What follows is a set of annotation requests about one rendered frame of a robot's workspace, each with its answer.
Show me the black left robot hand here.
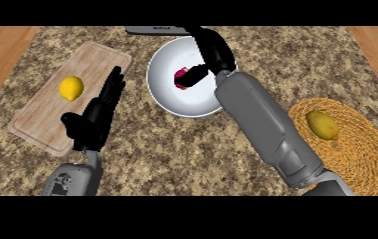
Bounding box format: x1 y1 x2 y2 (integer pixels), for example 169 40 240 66
58 65 126 152

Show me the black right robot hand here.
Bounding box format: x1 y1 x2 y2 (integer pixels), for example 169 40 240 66
177 25 237 88

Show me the pink cupcake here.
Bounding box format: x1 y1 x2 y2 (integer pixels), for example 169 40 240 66
172 66 194 91

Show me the white bowl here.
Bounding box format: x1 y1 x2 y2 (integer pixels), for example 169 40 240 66
146 36 240 119

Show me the woven straw placemat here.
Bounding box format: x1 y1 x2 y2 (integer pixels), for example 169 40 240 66
286 97 378 197

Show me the pale wooden cutting board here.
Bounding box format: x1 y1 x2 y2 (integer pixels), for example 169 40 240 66
5 41 132 158

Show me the bright yellow lemon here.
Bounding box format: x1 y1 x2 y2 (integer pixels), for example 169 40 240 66
57 75 85 103

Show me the dark grey flat appliance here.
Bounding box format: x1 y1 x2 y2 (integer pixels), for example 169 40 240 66
123 25 191 36

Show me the dull yellow lemon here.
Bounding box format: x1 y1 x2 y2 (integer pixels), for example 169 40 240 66
304 110 340 142

